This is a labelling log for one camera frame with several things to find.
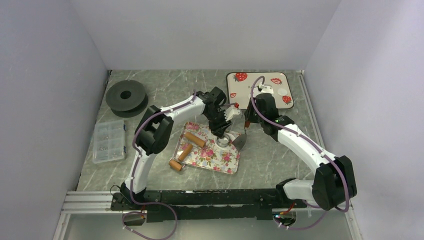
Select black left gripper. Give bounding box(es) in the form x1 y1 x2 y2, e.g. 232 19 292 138
204 109 232 140

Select wooden handled dough scraper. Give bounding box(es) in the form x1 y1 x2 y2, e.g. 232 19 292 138
232 120 251 152

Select floral print tray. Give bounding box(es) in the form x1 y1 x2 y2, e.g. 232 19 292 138
173 122 241 175

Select wooden rolling pin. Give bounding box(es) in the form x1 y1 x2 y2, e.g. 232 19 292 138
168 132 206 172

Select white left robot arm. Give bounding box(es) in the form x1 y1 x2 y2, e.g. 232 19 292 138
120 87 231 210

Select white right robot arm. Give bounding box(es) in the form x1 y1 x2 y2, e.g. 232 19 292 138
245 93 357 213

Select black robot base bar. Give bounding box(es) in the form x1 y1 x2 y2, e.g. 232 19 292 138
110 188 306 223

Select round white wrapper right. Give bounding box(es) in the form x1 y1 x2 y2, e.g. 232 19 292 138
277 88 289 97

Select strawberry print tray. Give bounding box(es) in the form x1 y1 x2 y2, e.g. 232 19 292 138
226 71 294 110

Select black filament spool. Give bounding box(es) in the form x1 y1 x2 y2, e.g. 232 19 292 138
105 80 149 118

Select clear plastic parts box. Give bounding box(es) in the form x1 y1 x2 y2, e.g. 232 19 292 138
92 119 127 164

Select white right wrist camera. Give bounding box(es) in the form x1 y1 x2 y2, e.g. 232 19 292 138
256 84 274 95

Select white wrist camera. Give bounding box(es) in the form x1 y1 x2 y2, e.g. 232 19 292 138
256 84 274 95
224 104 242 122

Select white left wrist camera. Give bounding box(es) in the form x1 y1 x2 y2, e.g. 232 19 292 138
224 104 242 122

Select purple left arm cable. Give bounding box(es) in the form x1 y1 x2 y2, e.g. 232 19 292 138
121 89 198 240

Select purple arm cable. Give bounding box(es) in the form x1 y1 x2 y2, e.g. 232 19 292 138
249 76 351 232
121 89 198 240

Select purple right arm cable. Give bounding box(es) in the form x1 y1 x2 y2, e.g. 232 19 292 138
249 76 351 232

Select aluminium frame rail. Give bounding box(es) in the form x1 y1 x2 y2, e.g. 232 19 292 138
61 191 113 214

